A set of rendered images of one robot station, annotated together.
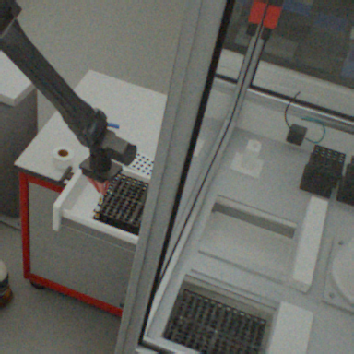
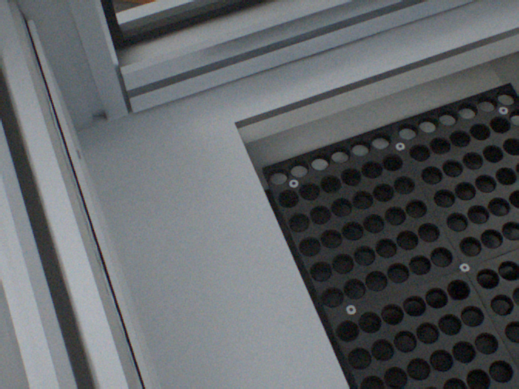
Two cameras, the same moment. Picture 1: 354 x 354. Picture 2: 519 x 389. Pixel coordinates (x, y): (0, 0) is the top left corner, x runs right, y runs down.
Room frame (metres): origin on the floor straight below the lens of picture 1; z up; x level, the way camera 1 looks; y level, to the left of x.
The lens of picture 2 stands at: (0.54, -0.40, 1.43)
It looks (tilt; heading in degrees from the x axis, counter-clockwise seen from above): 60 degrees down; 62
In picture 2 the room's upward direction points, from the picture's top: 6 degrees counter-clockwise
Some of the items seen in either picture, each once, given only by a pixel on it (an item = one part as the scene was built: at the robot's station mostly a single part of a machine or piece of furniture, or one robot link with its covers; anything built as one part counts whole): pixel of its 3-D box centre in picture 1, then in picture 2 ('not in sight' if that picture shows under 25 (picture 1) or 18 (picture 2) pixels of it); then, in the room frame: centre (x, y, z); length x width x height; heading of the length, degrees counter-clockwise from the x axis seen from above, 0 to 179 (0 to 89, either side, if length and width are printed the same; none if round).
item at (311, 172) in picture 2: not in sight; (394, 137); (0.78, -0.15, 0.90); 0.18 x 0.02 x 0.01; 167
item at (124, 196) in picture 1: (138, 210); not in sight; (1.13, 0.00, 0.87); 0.22 x 0.18 x 0.06; 77
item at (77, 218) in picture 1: (141, 212); not in sight; (1.13, -0.01, 0.86); 0.40 x 0.26 x 0.06; 77
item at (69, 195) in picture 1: (76, 186); not in sight; (1.17, 0.19, 0.87); 0.29 x 0.02 x 0.11; 167
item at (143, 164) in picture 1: (145, 169); not in sight; (1.40, 0.01, 0.78); 0.12 x 0.08 x 0.04; 65
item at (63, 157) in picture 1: (63, 157); not in sight; (1.38, 0.28, 0.78); 0.07 x 0.07 x 0.04
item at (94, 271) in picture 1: (117, 207); not in sight; (1.57, 0.09, 0.38); 0.62 x 0.58 x 0.76; 167
